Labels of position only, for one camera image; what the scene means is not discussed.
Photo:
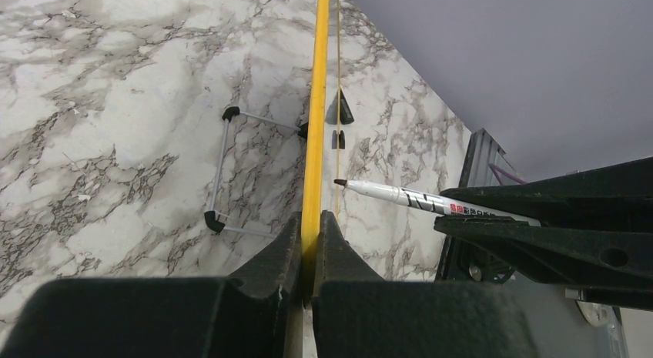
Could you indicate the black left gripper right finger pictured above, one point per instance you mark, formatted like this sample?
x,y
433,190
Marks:
x,y
357,313

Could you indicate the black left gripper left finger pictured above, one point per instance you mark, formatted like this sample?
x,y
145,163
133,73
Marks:
x,y
252,312

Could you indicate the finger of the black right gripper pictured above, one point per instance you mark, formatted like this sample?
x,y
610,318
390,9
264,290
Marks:
x,y
607,267
613,197

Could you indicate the white brown whiteboard marker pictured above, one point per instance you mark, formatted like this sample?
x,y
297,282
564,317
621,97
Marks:
x,y
426,202

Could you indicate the yellow framed whiteboard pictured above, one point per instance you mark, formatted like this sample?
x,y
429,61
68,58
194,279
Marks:
x,y
316,196

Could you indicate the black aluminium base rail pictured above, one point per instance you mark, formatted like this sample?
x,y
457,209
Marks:
x,y
561,323

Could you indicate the wire whiteboard stand black feet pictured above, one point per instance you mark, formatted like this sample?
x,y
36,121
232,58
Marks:
x,y
235,158

